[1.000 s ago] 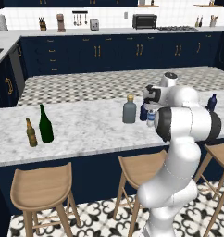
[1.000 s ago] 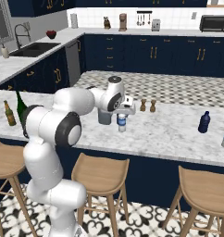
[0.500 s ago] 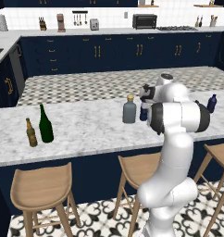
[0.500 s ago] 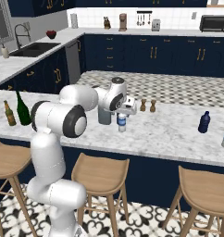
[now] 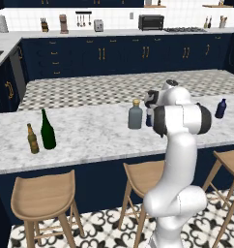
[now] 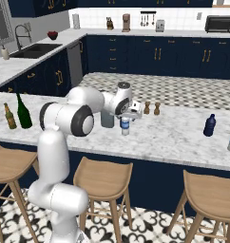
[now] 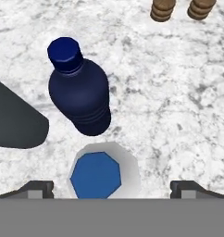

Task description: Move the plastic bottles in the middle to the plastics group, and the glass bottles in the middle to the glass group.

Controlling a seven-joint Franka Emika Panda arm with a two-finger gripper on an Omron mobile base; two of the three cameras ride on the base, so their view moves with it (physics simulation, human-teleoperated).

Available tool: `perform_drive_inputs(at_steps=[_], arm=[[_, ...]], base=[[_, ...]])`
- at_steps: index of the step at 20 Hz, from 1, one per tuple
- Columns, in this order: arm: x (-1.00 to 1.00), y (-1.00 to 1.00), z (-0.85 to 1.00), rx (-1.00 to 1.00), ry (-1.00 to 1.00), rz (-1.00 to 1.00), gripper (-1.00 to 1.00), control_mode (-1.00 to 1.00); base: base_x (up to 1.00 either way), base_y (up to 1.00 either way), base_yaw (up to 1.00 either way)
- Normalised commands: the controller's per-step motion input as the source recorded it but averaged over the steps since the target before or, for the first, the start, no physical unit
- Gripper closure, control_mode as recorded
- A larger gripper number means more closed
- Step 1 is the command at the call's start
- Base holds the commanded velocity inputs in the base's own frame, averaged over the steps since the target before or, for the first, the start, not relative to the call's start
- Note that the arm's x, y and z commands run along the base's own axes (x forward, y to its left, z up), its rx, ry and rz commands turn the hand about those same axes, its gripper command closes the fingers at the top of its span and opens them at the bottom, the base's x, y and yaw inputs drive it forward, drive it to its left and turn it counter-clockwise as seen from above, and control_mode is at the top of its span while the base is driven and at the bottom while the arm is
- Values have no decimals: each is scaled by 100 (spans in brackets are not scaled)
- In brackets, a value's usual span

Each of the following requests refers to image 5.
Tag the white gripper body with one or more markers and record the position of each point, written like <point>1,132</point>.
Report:
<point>150,111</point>

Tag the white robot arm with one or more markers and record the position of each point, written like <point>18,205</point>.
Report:
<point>181,155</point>

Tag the dark blue plastic bottle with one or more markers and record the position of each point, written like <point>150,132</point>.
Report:
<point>149,121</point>
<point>220,109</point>

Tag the grey bottle with tan cap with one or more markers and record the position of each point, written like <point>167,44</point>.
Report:
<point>135,117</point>

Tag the dark blue cupboard run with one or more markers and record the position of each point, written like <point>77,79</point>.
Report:
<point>128,55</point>

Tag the wooden bar stool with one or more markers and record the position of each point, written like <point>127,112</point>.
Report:
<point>41,197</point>
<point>230,161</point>
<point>143,177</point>

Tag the black hob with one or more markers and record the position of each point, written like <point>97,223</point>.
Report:
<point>185,29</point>

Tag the black toaster oven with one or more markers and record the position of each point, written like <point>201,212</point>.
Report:
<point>151,22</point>

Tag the dark blue island base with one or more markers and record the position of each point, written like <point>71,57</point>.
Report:
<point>96,184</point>

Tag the silver toaster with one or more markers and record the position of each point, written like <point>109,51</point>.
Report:
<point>98,25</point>

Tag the small pale bottle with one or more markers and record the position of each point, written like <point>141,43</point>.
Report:
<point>205,23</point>

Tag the tall green glass bottle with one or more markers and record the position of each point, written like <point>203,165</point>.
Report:
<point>48,134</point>

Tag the small dark bottle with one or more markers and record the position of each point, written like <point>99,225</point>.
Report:
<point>210,22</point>

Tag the hanging kitchen tool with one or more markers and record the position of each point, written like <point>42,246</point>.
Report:
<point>78,21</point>
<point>83,21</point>
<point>89,20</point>

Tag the pot with kitchen tools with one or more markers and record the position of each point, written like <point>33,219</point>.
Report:
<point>222,22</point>

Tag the brown glass bottle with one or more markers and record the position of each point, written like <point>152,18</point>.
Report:
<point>33,142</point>

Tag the wooden knife block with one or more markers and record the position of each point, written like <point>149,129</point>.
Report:
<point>44,25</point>

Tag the grey dishwasher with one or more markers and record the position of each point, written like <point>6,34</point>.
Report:
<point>18,72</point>

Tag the dark blue corner cupboards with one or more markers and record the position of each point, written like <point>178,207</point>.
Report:
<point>4,87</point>

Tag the white paper towel roll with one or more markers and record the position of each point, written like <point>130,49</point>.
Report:
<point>2,23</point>

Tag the grey wall socket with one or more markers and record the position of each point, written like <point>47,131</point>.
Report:
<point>131,15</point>

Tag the wooden wall shelf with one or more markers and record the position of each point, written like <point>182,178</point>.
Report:
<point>217,6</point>
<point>155,6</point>

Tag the black tool rail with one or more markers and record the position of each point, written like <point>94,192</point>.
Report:
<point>83,12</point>

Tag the dark blue wall cupboards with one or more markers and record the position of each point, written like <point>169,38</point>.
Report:
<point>70,3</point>

